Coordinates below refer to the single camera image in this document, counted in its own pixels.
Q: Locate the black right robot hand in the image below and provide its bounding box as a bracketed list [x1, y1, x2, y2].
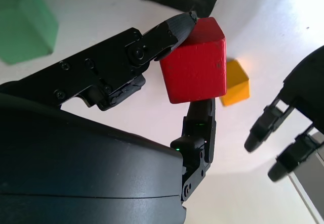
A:
[0, 11, 218, 224]

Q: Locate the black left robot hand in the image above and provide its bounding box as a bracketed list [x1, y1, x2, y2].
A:
[244, 44, 324, 183]

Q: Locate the yellow wooden block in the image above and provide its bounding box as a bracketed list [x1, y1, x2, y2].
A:
[219, 59, 251, 107]

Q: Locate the red wooden block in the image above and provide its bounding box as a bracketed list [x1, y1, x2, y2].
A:
[159, 16, 227, 105]

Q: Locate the green wooden block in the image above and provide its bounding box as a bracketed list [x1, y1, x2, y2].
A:
[0, 0, 60, 65]

